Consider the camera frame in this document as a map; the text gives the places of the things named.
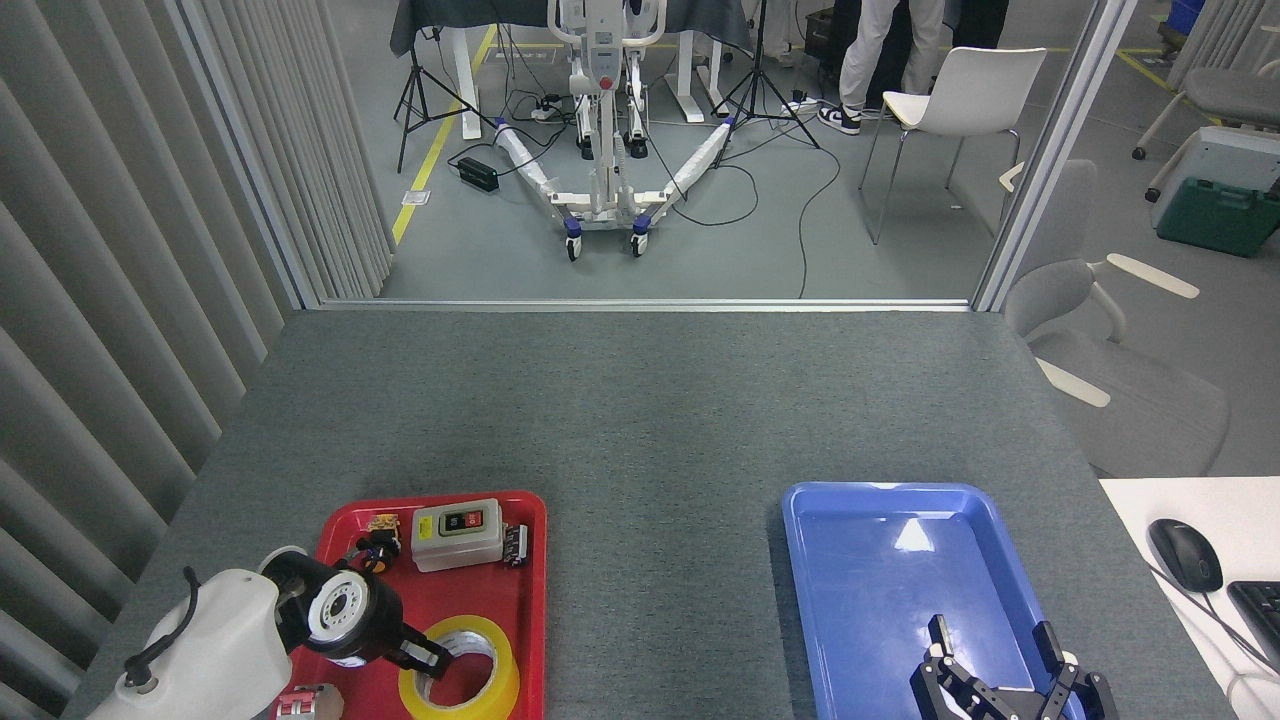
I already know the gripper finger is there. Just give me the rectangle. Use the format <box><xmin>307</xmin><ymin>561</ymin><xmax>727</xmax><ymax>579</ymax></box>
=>
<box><xmin>1015</xmin><ymin>620</ymin><xmax>1119</xmax><ymax>720</ymax></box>
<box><xmin>908</xmin><ymin>614</ymin><xmax>1016</xmax><ymax>720</ymax></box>
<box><xmin>388</xmin><ymin>625</ymin><xmax>456</xmax><ymax>673</ymax></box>

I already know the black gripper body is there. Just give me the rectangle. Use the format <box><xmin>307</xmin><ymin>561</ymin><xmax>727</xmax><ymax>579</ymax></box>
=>
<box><xmin>318</xmin><ymin>572</ymin><xmax>406</xmax><ymax>669</ymax></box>

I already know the yellow tape roll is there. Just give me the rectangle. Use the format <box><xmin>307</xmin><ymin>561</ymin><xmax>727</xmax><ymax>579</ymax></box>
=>
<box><xmin>398</xmin><ymin>615</ymin><xmax>520</xmax><ymax>720</ymax></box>

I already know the blue plastic tray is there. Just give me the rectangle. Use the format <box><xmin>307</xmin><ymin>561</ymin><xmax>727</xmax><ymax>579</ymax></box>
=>
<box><xmin>780</xmin><ymin>482</ymin><xmax>1091</xmax><ymax>720</ymax></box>

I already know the black orange push button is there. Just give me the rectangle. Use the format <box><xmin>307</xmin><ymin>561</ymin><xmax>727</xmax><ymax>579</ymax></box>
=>
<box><xmin>345</xmin><ymin>513</ymin><xmax>403</xmax><ymax>576</ymax></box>

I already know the red plastic tray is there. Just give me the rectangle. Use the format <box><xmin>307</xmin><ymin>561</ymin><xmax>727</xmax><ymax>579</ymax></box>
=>
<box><xmin>300</xmin><ymin>490</ymin><xmax>548</xmax><ymax>720</ymax></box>

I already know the white desk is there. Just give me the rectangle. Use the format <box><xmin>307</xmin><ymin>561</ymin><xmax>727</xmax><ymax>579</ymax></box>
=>
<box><xmin>1100</xmin><ymin>477</ymin><xmax>1280</xmax><ymax>720</ymax></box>

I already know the black computer mouse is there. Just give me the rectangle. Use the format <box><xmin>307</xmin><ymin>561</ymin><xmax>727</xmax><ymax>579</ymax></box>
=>
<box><xmin>1148</xmin><ymin>518</ymin><xmax>1224</xmax><ymax>593</ymax></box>

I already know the black keyboard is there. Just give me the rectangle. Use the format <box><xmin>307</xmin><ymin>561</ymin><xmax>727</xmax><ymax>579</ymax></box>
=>
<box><xmin>1227</xmin><ymin>580</ymin><xmax>1280</xmax><ymax>673</ymax></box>

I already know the grey armchair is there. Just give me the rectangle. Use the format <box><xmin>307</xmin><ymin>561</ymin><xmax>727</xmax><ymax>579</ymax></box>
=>
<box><xmin>1003</xmin><ymin>160</ymin><xmax>1231</xmax><ymax>478</ymax></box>

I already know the green plastic case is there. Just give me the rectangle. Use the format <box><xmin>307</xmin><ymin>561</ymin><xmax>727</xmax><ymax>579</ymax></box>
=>
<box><xmin>1156</xmin><ymin>177</ymin><xmax>1280</xmax><ymax>259</ymax></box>

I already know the white stand on wheels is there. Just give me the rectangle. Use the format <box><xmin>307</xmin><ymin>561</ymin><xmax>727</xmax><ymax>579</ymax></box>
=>
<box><xmin>493</xmin><ymin>0</ymin><xmax>741</xmax><ymax>263</ymax></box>

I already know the white plastic chair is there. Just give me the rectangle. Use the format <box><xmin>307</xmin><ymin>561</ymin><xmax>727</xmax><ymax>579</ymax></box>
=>
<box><xmin>858</xmin><ymin>47</ymin><xmax>1048</xmax><ymax>246</ymax></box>

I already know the black tripod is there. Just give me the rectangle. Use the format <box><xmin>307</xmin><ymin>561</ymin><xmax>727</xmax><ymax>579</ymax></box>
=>
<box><xmin>393</xmin><ymin>0</ymin><xmax>498</xmax><ymax>174</ymax></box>
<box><xmin>712</xmin><ymin>0</ymin><xmax>821</xmax><ymax>166</ymax></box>

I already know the grey office chair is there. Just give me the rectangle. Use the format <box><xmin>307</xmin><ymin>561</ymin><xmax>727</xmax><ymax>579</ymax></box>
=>
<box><xmin>1132</xmin><ymin>60</ymin><xmax>1280</xmax><ymax>161</ymax></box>

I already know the person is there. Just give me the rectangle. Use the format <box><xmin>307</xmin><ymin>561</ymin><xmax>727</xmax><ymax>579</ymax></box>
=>
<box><xmin>762</xmin><ymin>0</ymin><xmax>809</xmax><ymax>69</ymax></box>
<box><xmin>818</xmin><ymin>0</ymin><xmax>946</xmax><ymax>136</ymax></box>

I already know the grey on-off switch box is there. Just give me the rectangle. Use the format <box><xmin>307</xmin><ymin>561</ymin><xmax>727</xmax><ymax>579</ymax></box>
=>
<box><xmin>410</xmin><ymin>498</ymin><xmax>504</xmax><ymax>573</ymax></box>

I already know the black mouse cable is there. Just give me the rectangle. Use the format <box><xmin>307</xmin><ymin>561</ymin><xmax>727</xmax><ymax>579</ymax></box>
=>
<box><xmin>1150</xmin><ymin>565</ymin><xmax>1280</xmax><ymax>673</ymax></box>

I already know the black forearm cable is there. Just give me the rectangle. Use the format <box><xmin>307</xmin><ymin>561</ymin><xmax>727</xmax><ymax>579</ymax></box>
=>
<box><xmin>122</xmin><ymin>567</ymin><xmax>201</xmax><ymax>691</ymax></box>

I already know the silver frame rail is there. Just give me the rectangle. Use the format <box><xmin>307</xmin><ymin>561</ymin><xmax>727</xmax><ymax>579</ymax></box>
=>
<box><xmin>318</xmin><ymin>298</ymin><xmax>973</xmax><ymax>313</ymax></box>

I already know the long black floor cable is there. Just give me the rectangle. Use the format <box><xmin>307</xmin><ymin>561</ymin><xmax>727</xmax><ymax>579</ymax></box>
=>
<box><xmin>797</xmin><ymin>120</ymin><xmax>843</xmax><ymax>299</ymax></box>

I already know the silver frame post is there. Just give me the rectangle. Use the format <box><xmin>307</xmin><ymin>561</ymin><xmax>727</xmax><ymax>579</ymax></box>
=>
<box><xmin>972</xmin><ymin>0</ymin><xmax>1141</xmax><ymax>313</ymax></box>
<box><xmin>175</xmin><ymin>0</ymin><xmax>321</xmax><ymax>311</ymax></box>

